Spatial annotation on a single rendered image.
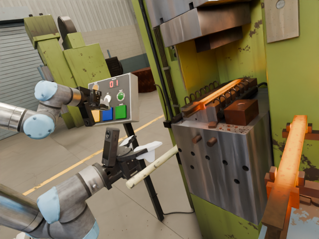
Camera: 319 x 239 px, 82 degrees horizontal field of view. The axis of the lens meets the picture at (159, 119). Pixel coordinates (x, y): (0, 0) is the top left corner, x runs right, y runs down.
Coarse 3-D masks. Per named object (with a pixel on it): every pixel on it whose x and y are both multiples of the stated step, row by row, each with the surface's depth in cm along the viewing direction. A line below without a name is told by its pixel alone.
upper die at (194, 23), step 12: (192, 12) 66; (204, 12) 67; (216, 12) 72; (228, 12) 77; (240, 12) 84; (168, 24) 76; (180, 24) 72; (192, 24) 68; (204, 24) 68; (216, 24) 73; (228, 24) 78; (240, 24) 84; (168, 36) 78; (180, 36) 74; (192, 36) 70
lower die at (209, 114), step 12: (240, 84) 96; (252, 84) 97; (204, 96) 95; (216, 96) 86; (228, 96) 84; (180, 108) 92; (216, 108) 77; (192, 120) 89; (204, 120) 84; (216, 120) 79
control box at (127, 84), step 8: (104, 80) 114; (112, 80) 112; (120, 80) 109; (128, 80) 106; (136, 80) 111; (88, 88) 121; (104, 88) 114; (112, 88) 111; (120, 88) 108; (128, 88) 105; (136, 88) 110; (104, 96) 113; (112, 96) 110; (128, 96) 105; (136, 96) 109; (112, 104) 110; (120, 104) 107; (128, 104) 104; (136, 104) 108; (128, 112) 104; (136, 112) 107; (112, 120) 108; (120, 120) 106; (128, 120) 103; (136, 120) 107
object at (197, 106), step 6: (228, 84) 97; (234, 84) 97; (222, 90) 90; (210, 96) 86; (198, 102) 80; (204, 102) 81; (186, 108) 78; (192, 108) 77; (198, 108) 81; (204, 108) 80; (186, 114) 76; (192, 114) 77
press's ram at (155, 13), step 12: (156, 0) 75; (168, 0) 71; (180, 0) 67; (192, 0) 64; (204, 0) 61; (216, 0) 64; (228, 0) 70; (240, 0) 78; (156, 12) 78; (168, 12) 73; (180, 12) 69; (156, 24) 80
